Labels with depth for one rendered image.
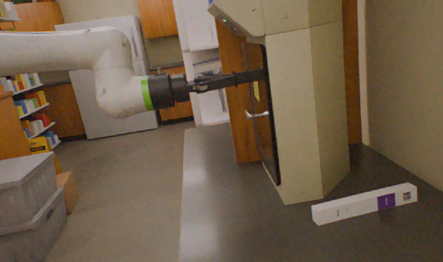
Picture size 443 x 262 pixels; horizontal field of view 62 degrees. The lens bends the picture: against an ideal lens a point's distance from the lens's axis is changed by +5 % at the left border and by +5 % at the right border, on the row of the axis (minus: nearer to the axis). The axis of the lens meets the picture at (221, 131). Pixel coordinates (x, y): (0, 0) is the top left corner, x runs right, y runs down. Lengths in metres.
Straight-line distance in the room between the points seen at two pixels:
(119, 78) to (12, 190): 2.07
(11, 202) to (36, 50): 2.11
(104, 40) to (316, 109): 0.56
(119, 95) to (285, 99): 0.42
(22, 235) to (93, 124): 3.36
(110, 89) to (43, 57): 0.16
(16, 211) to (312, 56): 2.46
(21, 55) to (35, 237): 2.22
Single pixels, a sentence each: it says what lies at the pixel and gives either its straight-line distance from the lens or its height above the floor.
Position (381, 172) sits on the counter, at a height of 0.94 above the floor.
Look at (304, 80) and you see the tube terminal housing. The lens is 0.96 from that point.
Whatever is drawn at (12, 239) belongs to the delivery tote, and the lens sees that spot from 3.09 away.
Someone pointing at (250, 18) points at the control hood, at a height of 1.45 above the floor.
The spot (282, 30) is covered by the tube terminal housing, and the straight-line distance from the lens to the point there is 0.93.
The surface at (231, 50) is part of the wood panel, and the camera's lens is 1.28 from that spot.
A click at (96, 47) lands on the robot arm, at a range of 0.95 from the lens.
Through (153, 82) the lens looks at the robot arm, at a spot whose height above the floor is 1.34.
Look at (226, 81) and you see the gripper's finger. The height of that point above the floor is 1.31.
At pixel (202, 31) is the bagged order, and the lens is 2.30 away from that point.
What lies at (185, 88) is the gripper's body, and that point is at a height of 1.31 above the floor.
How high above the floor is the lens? 1.45
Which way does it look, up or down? 16 degrees down
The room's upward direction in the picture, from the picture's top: 9 degrees counter-clockwise
